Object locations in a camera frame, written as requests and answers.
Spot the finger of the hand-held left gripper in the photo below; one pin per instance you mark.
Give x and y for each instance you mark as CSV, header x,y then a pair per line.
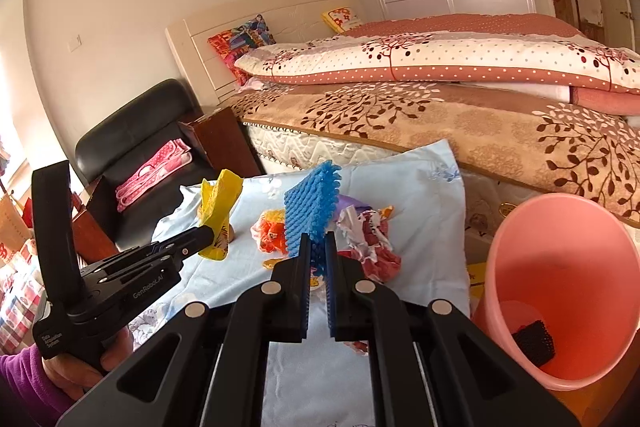
x,y
192,239

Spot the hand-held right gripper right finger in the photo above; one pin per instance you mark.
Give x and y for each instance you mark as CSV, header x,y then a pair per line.
x,y
331,292

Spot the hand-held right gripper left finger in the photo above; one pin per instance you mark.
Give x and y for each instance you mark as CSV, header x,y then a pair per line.
x,y
304,292

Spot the yellow plastic bag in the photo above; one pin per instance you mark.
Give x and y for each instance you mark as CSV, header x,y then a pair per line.
x,y
220,202

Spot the orange plastic bag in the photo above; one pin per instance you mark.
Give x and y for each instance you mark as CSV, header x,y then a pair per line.
x,y
270,232

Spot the blue foam fruit net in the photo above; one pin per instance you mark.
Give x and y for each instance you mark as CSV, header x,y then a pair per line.
x,y
310,202

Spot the pink plastic bin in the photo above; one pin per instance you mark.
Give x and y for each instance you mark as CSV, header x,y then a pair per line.
x,y
550,257

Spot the person's left forearm purple sleeve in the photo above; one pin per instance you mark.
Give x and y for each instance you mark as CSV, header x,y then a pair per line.
x,y
25,387

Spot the person's left hand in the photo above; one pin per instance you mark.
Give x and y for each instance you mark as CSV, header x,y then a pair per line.
x,y
107,359

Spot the red white crumpled wrapper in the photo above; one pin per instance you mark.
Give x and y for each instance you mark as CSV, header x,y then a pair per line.
x,y
372,252

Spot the plaid cloth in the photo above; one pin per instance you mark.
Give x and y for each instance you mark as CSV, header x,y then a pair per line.
x,y
17,312

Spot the pink patterned towel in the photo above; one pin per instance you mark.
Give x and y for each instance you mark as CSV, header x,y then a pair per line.
x,y
150,172

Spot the reddish wooden furniture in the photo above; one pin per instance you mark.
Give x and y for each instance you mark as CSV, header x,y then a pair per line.
x,y
92,222

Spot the purple face mask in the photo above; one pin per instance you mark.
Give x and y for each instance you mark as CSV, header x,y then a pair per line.
x,y
352,203

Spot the brown wooden nightstand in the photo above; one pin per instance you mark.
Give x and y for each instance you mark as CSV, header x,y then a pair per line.
x,y
220,142

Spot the light blue floral cloth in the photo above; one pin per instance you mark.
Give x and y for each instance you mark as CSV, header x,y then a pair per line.
x,y
420,207

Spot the black leather chair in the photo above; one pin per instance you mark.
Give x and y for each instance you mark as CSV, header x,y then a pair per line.
x,y
130,127

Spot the yellow box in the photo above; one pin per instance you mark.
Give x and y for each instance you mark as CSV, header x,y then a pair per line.
x,y
476,287

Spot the white wooden headboard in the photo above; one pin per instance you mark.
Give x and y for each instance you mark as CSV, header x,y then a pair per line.
x,y
200,57

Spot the colourful printed pillow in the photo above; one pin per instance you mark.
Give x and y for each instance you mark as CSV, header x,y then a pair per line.
x,y
240,44

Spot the black foam fruit net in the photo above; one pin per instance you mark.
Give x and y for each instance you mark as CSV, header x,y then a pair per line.
x,y
535,342

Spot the yellow printed pillow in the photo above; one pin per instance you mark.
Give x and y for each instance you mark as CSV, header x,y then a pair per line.
x,y
342,18

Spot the white pink polka-dot quilt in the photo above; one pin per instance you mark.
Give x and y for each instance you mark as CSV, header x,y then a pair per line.
x,y
450,52

